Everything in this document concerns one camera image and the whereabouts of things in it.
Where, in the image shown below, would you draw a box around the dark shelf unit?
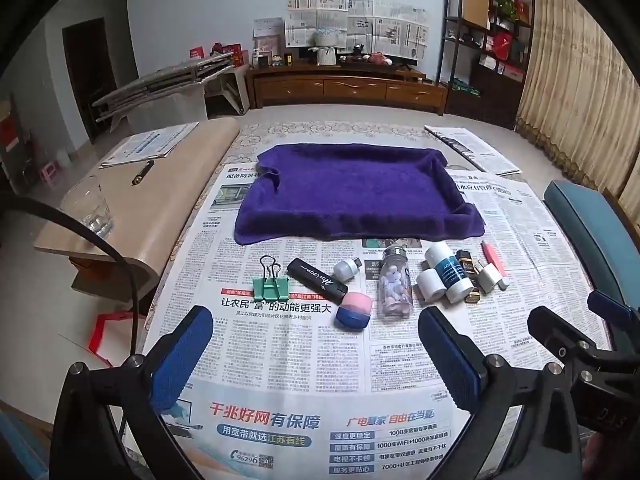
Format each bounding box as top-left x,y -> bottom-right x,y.
437,0 -> 536,116

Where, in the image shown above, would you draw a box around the spread newspaper sheets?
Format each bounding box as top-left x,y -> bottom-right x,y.
142,162 -> 613,480

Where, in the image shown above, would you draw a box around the clear pill bottle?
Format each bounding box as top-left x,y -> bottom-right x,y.
377,245 -> 416,318

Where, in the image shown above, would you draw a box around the folded newspaper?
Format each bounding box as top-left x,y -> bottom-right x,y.
425,125 -> 523,177

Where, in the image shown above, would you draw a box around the green binder clip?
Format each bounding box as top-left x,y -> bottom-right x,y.
252,255 -> 292,300

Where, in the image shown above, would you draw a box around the white plastic stool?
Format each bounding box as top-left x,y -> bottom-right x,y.
202,67 -> 249,116

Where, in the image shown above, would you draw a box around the wooden television cabinet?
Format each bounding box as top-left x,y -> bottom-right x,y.
245,64 -> 449,115

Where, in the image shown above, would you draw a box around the white charger plug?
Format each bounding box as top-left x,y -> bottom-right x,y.
477,262 -> 503,293

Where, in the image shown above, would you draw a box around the light wooden side table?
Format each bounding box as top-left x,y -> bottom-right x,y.
32,117 -> 241,306

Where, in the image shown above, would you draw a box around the small white adapter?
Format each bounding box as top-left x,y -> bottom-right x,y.
332,257 -> 364,283

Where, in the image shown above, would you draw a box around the pink and white pen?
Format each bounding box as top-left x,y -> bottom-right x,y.
481,240 -> 510,290

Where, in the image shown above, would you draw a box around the black rectangular lighter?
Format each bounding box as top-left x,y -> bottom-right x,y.
287,258 -> 349,305

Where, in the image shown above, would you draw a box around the newspapers on wall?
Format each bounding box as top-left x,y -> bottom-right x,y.
285,0 -> 431,58

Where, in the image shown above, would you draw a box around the clear drinking glass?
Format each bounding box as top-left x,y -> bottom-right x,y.
60,175 -> 115,241

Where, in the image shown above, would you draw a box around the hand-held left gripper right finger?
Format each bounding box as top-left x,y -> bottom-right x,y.
417,306 -> 596,480

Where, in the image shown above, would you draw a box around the beige curtain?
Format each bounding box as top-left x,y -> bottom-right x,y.
515,0 -> 640,206

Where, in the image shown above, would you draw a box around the pink and blue eraser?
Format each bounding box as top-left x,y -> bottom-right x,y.
335,291 -> 373,331

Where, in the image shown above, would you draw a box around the teal and white balm stick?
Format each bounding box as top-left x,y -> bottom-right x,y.
424,241 -> 474,304

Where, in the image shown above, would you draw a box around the black cable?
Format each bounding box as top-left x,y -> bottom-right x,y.
0,195 -> 138,361

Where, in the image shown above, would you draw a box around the small white roll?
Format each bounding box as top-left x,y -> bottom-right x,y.
417,268 -> 447,303

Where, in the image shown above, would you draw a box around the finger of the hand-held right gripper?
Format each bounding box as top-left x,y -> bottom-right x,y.
526,305 -> 608,368
586,289 -> 640,341

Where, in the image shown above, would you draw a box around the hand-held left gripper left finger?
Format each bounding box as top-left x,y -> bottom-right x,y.
47,305 -> 216,480

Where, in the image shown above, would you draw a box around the dark doorway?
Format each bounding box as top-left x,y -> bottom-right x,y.
62,17 -> 123,143

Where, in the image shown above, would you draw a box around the dark brown lighter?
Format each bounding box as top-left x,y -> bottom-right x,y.
456,250 -> 483,304

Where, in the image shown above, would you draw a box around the teal chair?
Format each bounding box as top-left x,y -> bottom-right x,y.
542,180 -> 640,311

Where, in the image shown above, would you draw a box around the purple towel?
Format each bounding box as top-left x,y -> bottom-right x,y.
234,143 -> 487,246

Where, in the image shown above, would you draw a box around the grey folded tables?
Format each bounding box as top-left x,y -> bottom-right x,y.
91,52 -> 236,121

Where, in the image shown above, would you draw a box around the black and gold pen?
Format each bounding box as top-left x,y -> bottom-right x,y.
131,161 -> 155,187

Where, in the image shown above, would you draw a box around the wrapped flower bouquet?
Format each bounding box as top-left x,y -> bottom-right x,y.
307,27 -> 346,66

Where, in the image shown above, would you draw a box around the white paper sheets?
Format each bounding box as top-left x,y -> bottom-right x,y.
99,122 -> 200,170

